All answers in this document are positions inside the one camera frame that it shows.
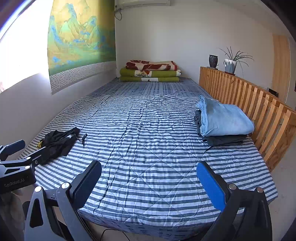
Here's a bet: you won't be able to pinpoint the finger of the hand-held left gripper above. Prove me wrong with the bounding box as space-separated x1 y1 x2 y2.
0 140 26 161
14 148 48 172

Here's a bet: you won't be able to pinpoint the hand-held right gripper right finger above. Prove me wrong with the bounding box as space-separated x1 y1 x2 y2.
196 161 273 241

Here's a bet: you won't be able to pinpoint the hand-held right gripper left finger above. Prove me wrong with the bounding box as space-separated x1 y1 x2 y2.
24 160 102 241

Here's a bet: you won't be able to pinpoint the black garment with yellow print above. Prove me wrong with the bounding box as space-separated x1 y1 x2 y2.
37 127 88 165

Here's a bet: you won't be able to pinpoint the dark grey folded garment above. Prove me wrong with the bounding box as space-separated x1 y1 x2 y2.
194 110 251 147

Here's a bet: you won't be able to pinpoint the light blue folded jeans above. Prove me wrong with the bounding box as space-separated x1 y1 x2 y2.
196 95 255 137

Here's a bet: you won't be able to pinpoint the blue white striped quilt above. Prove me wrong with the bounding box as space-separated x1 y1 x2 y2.
17 94 278 232

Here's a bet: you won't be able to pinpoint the bright window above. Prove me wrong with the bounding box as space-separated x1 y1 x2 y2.
0 14 50 93

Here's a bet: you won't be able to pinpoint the blue patterned bed sheet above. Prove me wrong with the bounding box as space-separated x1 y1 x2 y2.
79 77 247 233

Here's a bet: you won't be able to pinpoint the green folded blanket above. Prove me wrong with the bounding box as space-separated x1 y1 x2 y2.
119 68 182 82

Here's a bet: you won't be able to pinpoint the potted plant in pale pot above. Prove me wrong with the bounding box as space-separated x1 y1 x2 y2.
216 46 255 76

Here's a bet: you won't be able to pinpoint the red cream folded blanket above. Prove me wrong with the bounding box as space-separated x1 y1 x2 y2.
126 60 178 71

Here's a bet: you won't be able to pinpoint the wooden door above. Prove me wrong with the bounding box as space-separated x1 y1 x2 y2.
272 34 291 102

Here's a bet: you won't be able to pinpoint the white air conditioner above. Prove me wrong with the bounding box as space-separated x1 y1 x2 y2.
115 0 171 7

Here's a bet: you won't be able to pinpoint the wooden slatted bed rail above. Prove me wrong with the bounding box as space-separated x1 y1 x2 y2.
199 66 296 172

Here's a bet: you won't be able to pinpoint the landscape wall tapestry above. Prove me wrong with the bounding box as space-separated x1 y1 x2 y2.
47 0 116 95

